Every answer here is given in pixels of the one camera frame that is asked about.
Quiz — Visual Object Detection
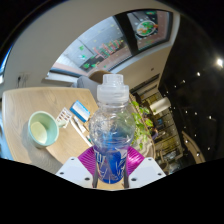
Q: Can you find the light green mug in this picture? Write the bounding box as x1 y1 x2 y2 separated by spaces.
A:
27 110 66 150

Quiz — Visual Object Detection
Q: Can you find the blue and white flat box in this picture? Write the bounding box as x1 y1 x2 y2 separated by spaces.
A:
69 99 92 124

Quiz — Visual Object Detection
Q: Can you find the white round pillar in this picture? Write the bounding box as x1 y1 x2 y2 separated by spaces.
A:
149 96 172 116

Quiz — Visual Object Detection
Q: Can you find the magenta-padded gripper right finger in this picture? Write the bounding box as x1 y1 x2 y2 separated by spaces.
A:
125 146 167 190

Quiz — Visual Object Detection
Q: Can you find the window with festive decals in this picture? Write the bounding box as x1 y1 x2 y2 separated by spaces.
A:
49 9 175 78

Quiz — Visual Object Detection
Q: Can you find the clear blue-labelled drink bottle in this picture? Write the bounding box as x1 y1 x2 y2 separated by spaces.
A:
88 73 138 185

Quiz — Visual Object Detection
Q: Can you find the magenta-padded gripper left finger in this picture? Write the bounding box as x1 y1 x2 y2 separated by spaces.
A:
55 145 100 189

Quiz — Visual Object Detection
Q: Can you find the group of ceiling spotlights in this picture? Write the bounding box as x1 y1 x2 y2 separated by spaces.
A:
179 56 224 152

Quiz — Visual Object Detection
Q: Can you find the long white wrapped straw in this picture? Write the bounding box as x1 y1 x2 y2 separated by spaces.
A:
69 117 94 147

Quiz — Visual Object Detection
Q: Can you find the green potted plant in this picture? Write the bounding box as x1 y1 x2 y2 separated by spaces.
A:
130 99 155 152

